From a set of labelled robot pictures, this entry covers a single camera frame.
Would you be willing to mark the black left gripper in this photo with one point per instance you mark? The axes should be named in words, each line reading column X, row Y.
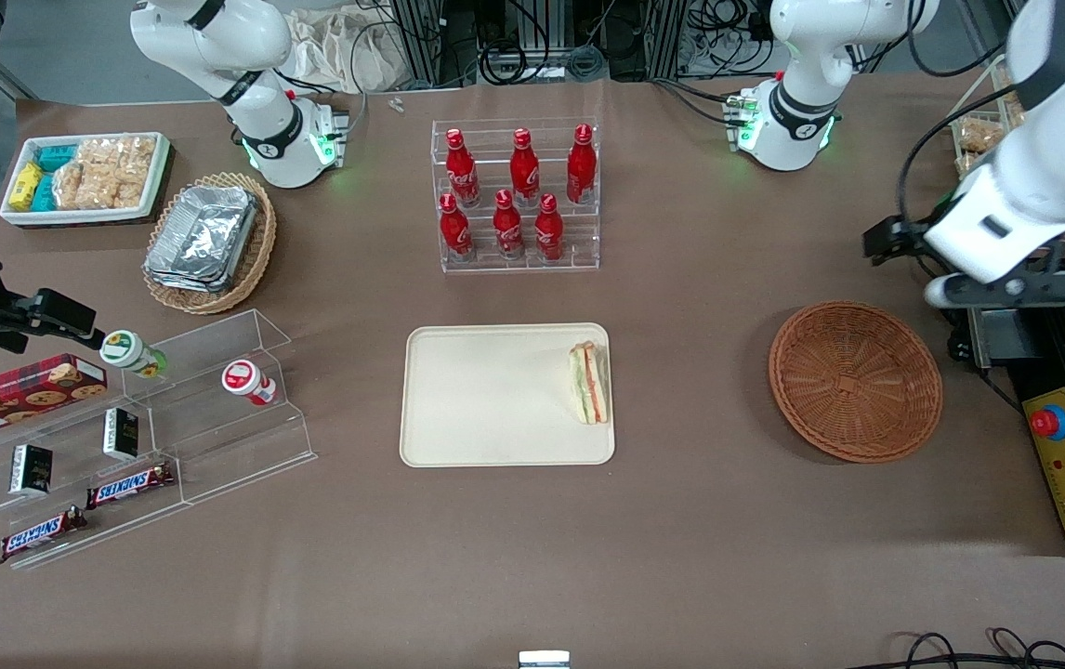
column 910, row 236

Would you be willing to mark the triangle sandwich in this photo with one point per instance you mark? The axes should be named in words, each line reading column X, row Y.
column 590, row 383

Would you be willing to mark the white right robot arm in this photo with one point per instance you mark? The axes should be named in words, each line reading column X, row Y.
column 216, row 46

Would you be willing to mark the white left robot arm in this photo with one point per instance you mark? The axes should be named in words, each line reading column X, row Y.
column 802, row 56

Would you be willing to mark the brown round wicker basket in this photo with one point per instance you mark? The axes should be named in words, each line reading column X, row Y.
column 853, row 381

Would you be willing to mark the aluminium foil tray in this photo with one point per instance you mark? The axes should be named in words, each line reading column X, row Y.
column 203, row 232

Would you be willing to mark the tan oval wicker basket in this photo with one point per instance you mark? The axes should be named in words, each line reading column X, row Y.
column 258, row 251

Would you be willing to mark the beige rectangular plastic tray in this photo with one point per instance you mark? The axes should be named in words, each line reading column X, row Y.
column 495, row 395

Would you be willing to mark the red chocolate chip cookie box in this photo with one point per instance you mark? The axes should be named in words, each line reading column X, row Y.
column 21, row 395

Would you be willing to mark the green cap yogurt bottle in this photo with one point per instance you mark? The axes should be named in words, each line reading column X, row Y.
column 128, row 351

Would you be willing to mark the teal snack packet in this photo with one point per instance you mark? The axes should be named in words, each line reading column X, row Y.
column 57, row 156
column 44, row 193

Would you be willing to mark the yellow snack packet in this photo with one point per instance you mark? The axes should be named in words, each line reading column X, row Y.
column 25, row 186

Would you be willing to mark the small black box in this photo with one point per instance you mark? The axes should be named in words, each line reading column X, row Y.
column 121, row 434
column 31, row 469

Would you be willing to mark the clear bag rice crackers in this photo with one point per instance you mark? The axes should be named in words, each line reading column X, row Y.
column 124, row 150
column 96, row 186

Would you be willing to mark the white rectangular snack bin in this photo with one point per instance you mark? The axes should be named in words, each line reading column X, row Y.
column 156, row 177

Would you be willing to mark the brown snickers bar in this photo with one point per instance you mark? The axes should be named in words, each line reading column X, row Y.
column 40, row 534
column 128, row 485

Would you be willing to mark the black equipment base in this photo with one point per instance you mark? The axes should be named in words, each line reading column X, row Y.
column 1034, row 358

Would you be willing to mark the red cap yogurt bottle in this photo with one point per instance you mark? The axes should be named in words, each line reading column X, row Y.
column 244, row 379

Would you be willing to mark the clear acrylic stepped shelf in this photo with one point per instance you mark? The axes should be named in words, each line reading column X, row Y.
column 77, row 520
column 235, row 446

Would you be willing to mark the red emergency stop button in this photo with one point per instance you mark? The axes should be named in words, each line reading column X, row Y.
column 1048, row 423

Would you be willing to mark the clear acrylic bottle rack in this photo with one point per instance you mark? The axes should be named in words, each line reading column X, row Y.
column 579, row 232

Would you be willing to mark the red cola bottle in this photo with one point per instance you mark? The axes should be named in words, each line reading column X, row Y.
column 581, row 167
column 462, row 172
column 455, row 232
column 508, row 228
column 524, row 172
column 548, row 232

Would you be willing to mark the beige cloth bag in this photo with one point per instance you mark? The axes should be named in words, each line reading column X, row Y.
column 347, row 46

